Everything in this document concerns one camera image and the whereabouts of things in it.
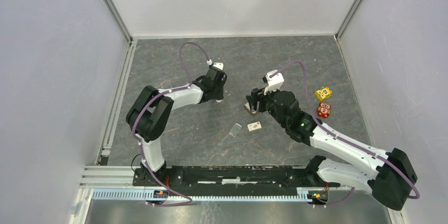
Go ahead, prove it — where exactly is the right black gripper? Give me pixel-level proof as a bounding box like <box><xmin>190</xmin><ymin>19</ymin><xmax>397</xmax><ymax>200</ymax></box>
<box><xmin>246</xmin><ymin>83</ymin><xmax>287</xmax><ymax>128</ymax></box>

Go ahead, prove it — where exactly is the white staple box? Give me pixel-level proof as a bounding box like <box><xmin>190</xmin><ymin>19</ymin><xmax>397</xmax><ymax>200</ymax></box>
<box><xmin>247</xmin><ymin>122</ymin><xmax>262</xmax><ymax>132</ymax></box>

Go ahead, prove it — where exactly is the white staple tray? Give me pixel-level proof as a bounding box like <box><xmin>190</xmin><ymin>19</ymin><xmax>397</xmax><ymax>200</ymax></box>
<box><xmin>229</xmin><ymin>123</ymin><xmax>242</xmax><ymax>137</ymax></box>

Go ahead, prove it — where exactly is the beige stapler base half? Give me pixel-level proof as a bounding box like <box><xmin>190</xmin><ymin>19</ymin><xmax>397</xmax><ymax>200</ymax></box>
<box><xmin>244</xmin><ymin>102</ymin><xmax>257</xmax><ymax>115</ymax></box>

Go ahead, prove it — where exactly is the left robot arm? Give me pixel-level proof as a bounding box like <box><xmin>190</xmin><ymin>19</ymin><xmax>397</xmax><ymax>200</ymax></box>
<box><xmin>126</xmin><ymin>62</ymin><xmax>227</xmax><ymax>186</ymax></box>

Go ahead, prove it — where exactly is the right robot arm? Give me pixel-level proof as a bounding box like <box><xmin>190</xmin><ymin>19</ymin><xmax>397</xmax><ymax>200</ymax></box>
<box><xmin>245</xmin><ymin>88</ymin><xmax>419</xmax><ymax>211</ymax></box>

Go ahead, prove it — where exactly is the yellow toy block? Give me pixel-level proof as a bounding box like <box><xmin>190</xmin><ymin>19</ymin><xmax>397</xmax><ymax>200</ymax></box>
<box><xmin>314</xmin><ymin>87</ymin><xmax>333</xmax><ymax>101</ymax></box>

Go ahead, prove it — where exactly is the red toy block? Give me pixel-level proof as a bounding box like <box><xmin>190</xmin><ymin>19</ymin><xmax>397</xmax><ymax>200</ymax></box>
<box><xmin>316</xmin><ymin>102</ymin><xmax>332</xmax><ymax>118</ymax></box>

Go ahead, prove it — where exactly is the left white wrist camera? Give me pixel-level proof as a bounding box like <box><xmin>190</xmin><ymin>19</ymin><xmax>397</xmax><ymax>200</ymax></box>
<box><xmin>206</xmin><ymin>62</ymin><xmax>227</xmax><ymax>82</ymax></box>

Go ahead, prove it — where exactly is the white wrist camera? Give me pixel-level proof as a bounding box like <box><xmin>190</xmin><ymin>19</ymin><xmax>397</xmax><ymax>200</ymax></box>
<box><xmin>206</xmin><ymin>62</ymin><xmax>227</xmax><ymax>82</ymax></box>
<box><xmin>262</xmin><ymin>70</ymin><xmax>284</xmax><ymax>95</ymax></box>

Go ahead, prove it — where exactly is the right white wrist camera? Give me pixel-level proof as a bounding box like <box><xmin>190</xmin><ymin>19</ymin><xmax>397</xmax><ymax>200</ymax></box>
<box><xmin>262</xmin><ymin>70</ymin><xmax>284</xmax><ymax>95</ymax></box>

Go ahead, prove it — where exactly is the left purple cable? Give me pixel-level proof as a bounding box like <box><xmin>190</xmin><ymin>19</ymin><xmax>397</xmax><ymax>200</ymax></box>
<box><xmin>131</xmin><ymin>42</ymin><xmax>212</xmax><ymax>208</ymax></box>

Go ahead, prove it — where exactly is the purple cable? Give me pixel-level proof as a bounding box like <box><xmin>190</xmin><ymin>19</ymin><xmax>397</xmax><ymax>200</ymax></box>
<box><xmin>131</xmin><ymin>42</ymin><xmax>212</xmax><ymax>208</ymax></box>
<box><xmin>269</xmin><ymin>60</ymin><xmax>421</xmax><ymax>208</ymax></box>

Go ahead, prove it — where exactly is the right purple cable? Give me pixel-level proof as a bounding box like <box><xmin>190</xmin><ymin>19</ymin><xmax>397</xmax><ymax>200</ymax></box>
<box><xmin>269</xmin><ymin>60</ymin><xmax>421</xmax><ymax>208</ymax></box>

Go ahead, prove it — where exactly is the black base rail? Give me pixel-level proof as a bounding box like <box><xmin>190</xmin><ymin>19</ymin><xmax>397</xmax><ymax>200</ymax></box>
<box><xmin>132</xmin><ymin>165</ymin><xmax>341</xmax><ymax>200</ymax></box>

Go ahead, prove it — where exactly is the left aluminium frame post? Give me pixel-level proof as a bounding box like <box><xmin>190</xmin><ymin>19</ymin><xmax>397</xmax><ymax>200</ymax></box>
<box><xmin>102</xmin><ymin>0</ymin><xmax>133</xmax><ymax>43</ymax></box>

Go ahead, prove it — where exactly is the aluminium frame post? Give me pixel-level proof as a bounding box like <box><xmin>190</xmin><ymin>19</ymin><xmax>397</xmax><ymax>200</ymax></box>
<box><xmin>102</xmin><ymin>0</ymin><xmax>133</xmax><ymax>43</ymax></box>
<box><xmin>334</xmin><ymin>0</ymin><xmax>363</xmax><ymax>42</ymax></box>

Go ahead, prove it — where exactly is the right aluminium frame post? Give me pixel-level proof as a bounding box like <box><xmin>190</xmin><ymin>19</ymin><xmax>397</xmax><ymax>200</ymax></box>
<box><xmin>334</xmin><ymin>0</ymin><xmax>363</xmax><ymax>42</ymax></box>

